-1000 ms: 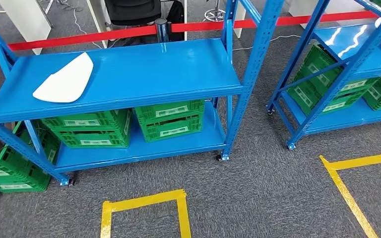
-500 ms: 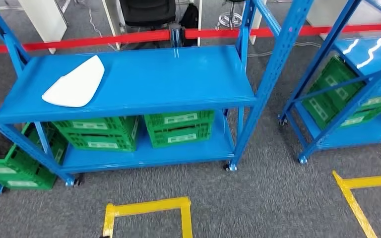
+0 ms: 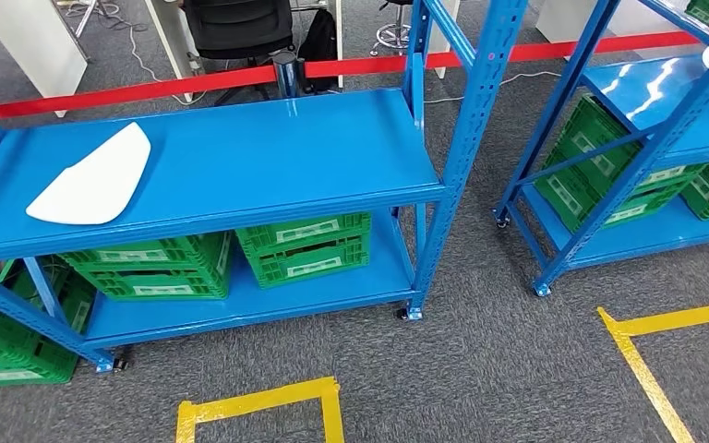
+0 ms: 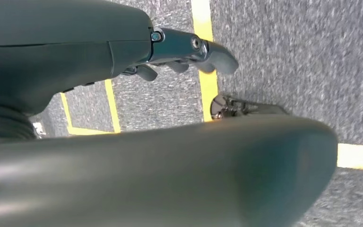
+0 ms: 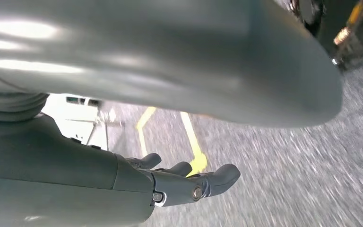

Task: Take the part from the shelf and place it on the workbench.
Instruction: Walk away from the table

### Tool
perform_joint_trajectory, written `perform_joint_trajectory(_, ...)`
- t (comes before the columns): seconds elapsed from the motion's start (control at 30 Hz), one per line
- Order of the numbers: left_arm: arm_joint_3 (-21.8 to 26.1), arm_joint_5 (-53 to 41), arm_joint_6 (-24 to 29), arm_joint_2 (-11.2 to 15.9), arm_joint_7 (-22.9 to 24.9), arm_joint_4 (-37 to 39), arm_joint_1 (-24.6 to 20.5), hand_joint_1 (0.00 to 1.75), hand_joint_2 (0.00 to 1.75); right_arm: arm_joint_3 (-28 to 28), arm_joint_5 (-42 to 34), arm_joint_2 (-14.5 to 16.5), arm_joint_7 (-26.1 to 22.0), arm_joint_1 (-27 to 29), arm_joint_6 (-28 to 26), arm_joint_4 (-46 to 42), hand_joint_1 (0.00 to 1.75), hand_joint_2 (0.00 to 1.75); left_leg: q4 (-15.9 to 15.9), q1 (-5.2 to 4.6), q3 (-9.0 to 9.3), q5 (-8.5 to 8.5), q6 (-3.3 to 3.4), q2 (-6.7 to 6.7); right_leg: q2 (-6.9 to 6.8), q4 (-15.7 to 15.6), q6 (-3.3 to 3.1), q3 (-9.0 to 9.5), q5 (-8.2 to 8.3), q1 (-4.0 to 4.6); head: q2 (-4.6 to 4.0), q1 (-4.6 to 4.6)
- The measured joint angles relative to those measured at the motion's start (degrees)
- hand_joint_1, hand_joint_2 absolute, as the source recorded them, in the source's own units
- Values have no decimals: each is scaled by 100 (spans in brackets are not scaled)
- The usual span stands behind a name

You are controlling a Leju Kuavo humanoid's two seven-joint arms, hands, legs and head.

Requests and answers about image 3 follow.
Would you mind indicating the black round stool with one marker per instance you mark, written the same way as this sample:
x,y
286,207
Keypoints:
x,y
394,30

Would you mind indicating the chrome barrier post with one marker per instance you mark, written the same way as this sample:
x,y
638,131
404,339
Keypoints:
x,y
285,73

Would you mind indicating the black mesh office chair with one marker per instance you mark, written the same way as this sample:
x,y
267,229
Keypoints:
x,y
238,27

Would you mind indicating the yellow floor tape square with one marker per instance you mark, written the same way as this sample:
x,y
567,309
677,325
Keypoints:
x,y
256,403
642,367

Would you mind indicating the black bag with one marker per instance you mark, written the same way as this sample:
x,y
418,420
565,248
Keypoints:
x,y
321,49

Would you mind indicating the white desk panel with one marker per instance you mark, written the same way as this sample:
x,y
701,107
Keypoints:
x,y
446,30
565,18
171,43
30,49
338,37

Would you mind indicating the blue metal shelf rack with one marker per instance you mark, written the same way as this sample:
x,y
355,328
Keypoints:
x,y
636,232
238,165

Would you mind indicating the red barrier belt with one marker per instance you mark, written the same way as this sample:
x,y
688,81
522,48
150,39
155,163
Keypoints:
x,y
146,90

